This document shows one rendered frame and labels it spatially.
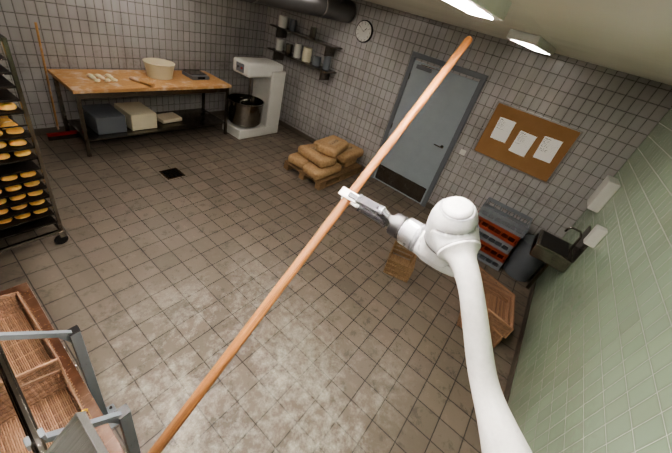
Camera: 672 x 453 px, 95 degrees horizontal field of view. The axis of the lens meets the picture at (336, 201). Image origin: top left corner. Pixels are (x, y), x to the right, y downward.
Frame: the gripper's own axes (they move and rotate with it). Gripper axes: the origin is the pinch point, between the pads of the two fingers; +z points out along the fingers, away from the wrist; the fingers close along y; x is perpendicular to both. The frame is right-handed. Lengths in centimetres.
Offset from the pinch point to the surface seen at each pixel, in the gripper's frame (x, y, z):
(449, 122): 262, 302, 71
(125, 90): 10, 150, 408
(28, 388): -144, 38, 85
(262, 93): 174, 311, 400
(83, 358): -127, 50, 83
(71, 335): -114, 33, 83
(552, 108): 303, 256, -37
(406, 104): 264, 303, 145
